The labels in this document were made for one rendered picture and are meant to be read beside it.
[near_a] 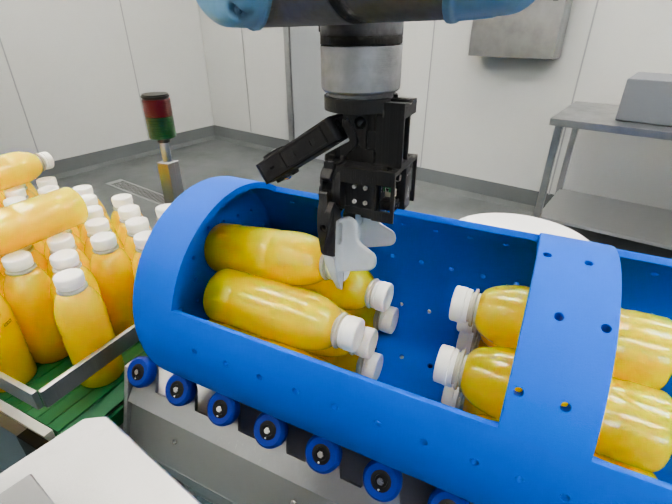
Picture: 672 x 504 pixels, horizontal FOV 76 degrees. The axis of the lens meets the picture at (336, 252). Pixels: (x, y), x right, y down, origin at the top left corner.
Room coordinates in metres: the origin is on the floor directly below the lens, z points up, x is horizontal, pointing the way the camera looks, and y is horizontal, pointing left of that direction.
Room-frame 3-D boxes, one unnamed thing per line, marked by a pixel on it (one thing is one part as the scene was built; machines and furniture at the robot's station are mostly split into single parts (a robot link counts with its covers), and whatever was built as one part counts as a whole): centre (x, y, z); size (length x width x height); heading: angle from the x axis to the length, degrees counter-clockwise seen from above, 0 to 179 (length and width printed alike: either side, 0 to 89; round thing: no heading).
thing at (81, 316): (0.53, 0.39, 0.99); 0.07 x 0.07 x 0.18
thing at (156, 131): (1.05, 0.42, 1.18); 0.06 x 0.06 x 0.05
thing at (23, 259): (0.58, 0.49, 1.08); 0.04 x 0.04 x 0.02
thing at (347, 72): (0.44, -0.02, 1.37); 0.08 x 0.08 x 0.05
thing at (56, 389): (0.59, 0.31, 0.96); 0.40 x 0.01 x 0.03; 154
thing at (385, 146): (0.43, -0.03, 1.29); 0.09 x 0.08 x 0.12; 63
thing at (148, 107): (1.05, 0.42, 1.23); 0.06 x 0.06 x 0.04
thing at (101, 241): (0.65, 0.39, 1.08); 0.04 x 0.04 x 0.02
